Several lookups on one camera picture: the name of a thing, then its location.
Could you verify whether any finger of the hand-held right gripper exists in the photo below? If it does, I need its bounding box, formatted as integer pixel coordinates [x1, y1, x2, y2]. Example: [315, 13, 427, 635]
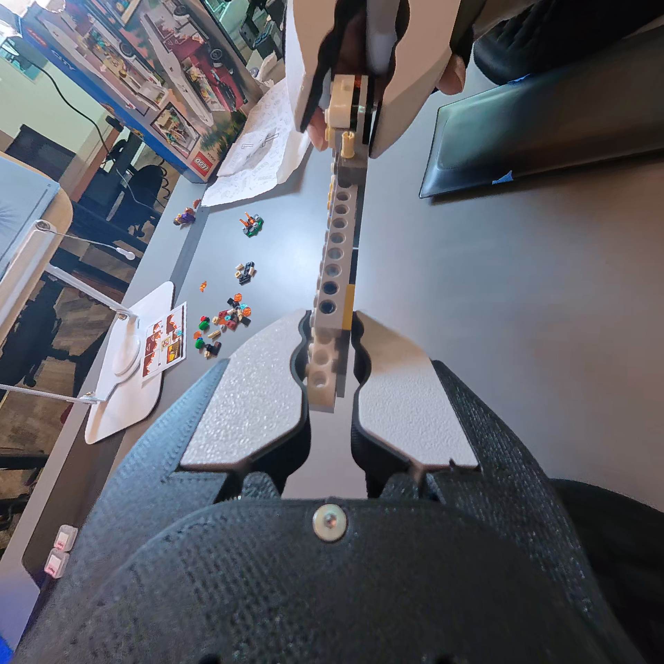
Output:
[363, 0, 470, 159]
[284, 0, 340, 135]

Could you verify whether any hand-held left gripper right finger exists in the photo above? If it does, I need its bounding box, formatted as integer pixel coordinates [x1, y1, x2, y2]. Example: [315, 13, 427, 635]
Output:
[351, 310, 480, 486]

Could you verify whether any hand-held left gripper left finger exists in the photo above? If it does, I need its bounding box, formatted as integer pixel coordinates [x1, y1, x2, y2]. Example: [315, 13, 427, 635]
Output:
[179, 308, 313, 486]

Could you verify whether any grey lego beam build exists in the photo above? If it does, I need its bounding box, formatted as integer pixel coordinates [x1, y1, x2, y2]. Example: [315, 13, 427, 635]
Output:
[306, 73, 386, 416]

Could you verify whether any pile of small lego pieces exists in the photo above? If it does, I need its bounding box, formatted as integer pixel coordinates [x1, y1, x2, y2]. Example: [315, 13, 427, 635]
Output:
[194, 293, 255, 360]

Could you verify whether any lego sticker sheet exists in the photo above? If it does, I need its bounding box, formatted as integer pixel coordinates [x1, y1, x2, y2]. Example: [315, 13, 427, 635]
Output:
[141, 303, 187, 383]

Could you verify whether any lego set box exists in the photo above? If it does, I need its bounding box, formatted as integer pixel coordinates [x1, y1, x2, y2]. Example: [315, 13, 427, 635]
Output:
[21, 0, 262, 185]

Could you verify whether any white booklet stand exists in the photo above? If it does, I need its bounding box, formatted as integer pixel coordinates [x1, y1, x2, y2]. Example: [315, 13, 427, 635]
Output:
[0, 218, 177, 447]

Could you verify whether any white printed paper bag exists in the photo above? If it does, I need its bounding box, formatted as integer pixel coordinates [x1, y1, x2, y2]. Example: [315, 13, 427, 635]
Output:
[201, 78, 313, 208]

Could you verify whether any black chair armrest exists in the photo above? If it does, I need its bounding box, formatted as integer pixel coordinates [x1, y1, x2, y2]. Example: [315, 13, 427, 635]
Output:
[472, 0, 664, 86]

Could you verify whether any black office chair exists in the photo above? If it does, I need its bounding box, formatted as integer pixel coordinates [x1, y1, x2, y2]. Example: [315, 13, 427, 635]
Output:
[78, 137, 167, 250]

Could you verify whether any light wooden round table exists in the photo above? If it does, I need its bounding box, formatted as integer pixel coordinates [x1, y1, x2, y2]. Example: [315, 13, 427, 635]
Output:
[0, 150, 74, 343]

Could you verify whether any white cable with plug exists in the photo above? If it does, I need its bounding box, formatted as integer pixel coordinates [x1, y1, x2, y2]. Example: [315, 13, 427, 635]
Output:
[52, 231, 137, 260]

